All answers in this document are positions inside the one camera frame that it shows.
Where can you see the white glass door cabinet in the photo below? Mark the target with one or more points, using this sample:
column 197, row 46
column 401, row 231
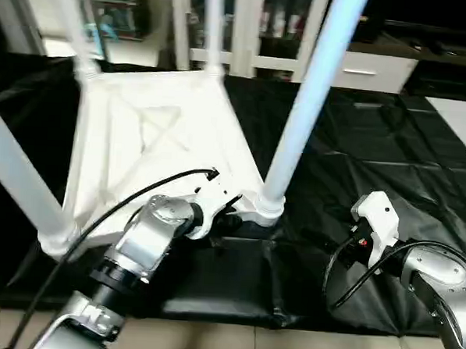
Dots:
column 256, row 31

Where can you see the black work mat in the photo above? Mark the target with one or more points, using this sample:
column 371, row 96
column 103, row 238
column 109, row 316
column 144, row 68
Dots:
column 389, row 175

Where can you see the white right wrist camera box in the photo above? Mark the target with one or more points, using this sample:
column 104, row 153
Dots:
column 378, row 217

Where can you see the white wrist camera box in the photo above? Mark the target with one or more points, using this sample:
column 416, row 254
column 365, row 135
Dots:
column 212, row 201
column 378, row 217

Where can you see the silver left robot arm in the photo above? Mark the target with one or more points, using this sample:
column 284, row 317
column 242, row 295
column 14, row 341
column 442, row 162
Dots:
column 152, row 233

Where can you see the white plastic table top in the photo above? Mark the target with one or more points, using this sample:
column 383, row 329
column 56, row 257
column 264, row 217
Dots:
column 157, row 131

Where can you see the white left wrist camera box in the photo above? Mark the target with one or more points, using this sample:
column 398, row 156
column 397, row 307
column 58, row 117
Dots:
column 212, row 201

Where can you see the teal stand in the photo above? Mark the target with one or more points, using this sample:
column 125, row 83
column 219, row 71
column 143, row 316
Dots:
column 101, row 35

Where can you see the white drawer unit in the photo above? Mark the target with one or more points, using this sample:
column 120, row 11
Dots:
column 363, row 72

